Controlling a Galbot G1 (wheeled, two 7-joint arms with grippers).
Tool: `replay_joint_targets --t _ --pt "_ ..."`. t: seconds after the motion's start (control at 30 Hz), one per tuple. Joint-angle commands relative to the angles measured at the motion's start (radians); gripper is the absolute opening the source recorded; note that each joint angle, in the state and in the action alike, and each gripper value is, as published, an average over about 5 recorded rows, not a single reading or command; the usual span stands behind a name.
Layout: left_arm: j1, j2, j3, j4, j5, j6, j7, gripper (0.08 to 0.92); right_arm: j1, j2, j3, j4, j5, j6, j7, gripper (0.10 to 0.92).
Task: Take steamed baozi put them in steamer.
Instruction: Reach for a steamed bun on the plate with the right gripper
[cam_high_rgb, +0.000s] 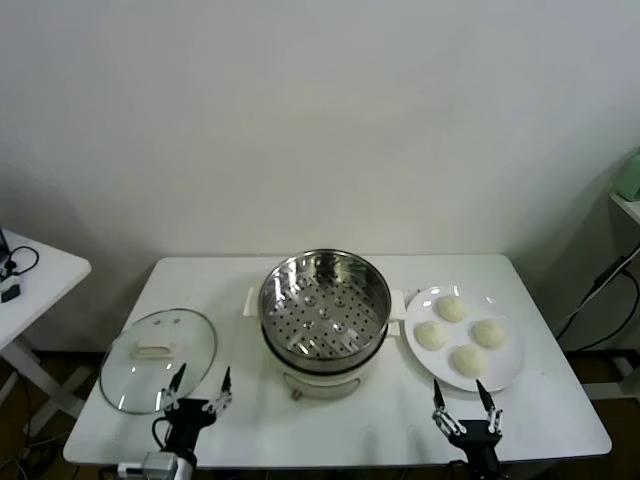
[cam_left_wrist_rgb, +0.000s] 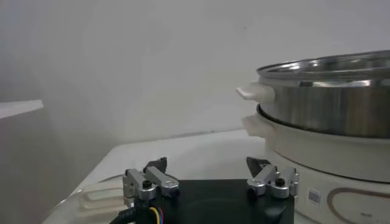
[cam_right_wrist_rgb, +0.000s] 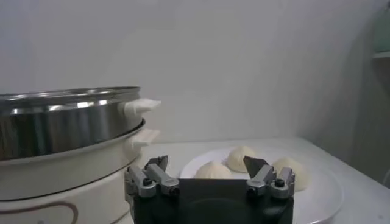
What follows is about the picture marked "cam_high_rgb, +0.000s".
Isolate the white shelf board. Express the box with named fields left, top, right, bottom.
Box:
left=608, top=192, right=640, bottom=226

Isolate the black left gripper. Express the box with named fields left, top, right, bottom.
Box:
left=160, top=362, right=235, bottom=454

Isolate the cream electric cooking pot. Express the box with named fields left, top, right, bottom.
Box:
left=243, top=286, right=407, bottom=401

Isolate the white folding side table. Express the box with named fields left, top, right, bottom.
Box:
left=0, top=227, right=94, bottom=421

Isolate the white steamed baozi bun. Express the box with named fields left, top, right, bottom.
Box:
left=414, top=320, right=450, bottom=350
left=433, top=294, right=469, bottom=323
left=451, top=344, right=490, bottom=377
left=471, top=318, right=509, bottom=349

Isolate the black looped cable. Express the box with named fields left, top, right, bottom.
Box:
left=0, top=244, right=40, bottom=279

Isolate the white round plate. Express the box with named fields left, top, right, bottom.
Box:
left=403, top=285, right=527, bottom=393

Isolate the glass lid cream handle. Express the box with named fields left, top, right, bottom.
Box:
left=98, top=308, right=219, bottom=415

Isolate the thin black wall cable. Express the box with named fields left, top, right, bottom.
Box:
left=562, top=269, right=639, bottom=353

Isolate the dark furniture base frame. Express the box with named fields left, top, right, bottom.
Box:
left=564, top=348, right=640, bottom=401

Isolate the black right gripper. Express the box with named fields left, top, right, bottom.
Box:
left=432, top=378, right=504, bottom=476

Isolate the black power adapter cable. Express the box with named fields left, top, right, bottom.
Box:
left=556, top=247, right=640, bottom=337

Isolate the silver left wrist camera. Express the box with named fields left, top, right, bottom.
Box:
left=142, top=451, right=180, bottom=480

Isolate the stainless steel steamer basket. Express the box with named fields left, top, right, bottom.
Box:
left=258, top=248, right=392, bottom=374

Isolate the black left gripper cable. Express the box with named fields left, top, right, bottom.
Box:
left=151, top=417, right=174, bottom=451

